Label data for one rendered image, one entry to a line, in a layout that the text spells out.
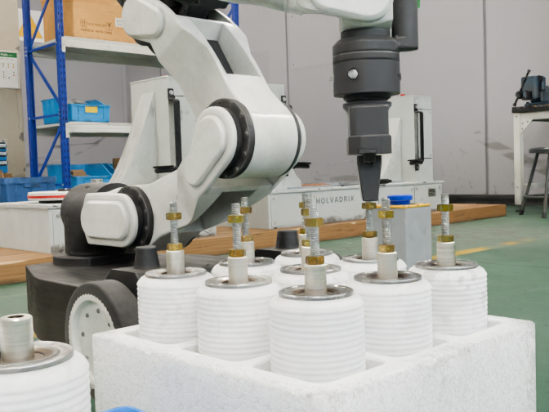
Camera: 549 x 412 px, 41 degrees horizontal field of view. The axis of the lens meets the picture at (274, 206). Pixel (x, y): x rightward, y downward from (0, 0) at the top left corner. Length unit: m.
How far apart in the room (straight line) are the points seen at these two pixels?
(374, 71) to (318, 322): 0.38
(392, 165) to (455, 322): 3.68
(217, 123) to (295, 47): 6.79
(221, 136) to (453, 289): 0.53
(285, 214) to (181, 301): 2.76
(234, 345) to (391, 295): 0.17
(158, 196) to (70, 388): 0.99
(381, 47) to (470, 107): 5.68
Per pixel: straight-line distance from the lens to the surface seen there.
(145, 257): 1.28
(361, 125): 0.94
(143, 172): 3.28
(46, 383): 0.51
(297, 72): 7.97
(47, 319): 1.55
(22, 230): 3.09
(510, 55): 6.48
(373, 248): 0.98
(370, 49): 0.95
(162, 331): 0.88
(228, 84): 1.31
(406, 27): 0.98
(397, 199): 1.14
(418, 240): 1.15
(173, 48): 1.40
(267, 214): 3.54
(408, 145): 4.58
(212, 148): 1.26
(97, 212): 1.59
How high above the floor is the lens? 0.38
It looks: 3 degrees down
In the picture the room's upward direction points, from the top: 2 degrees counter-clockwise
